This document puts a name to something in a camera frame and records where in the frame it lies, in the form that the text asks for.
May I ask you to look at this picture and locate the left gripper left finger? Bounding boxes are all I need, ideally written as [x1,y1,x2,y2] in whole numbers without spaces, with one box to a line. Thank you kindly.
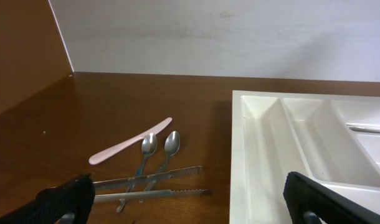
[0,174,95,224]

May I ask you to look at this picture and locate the small steel teaspoon right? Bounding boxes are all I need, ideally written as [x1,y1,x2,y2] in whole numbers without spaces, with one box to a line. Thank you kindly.
[138,130,181,203]

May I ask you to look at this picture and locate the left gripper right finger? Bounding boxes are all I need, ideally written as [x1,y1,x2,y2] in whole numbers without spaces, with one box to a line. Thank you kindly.
[283,172,380,224]

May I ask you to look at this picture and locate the steel serrated tongs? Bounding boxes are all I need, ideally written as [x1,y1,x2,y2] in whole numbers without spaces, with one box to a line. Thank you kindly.
[93,166,212,203]

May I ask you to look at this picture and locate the pink plastic knife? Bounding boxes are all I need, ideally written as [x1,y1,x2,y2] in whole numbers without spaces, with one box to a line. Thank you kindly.
[88,117,173,165]

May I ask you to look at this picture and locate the white plastic cutlery tray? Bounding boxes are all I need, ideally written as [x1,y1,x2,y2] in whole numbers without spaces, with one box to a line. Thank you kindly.
[229,91,380,223]

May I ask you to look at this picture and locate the small steel teaspoon left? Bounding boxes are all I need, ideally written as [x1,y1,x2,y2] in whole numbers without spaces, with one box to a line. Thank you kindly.
[116,133,158,213]

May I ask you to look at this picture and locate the small steel teaspoon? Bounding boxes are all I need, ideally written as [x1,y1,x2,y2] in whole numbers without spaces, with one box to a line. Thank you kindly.
[116,133,158,213]
[138,130,181,203]

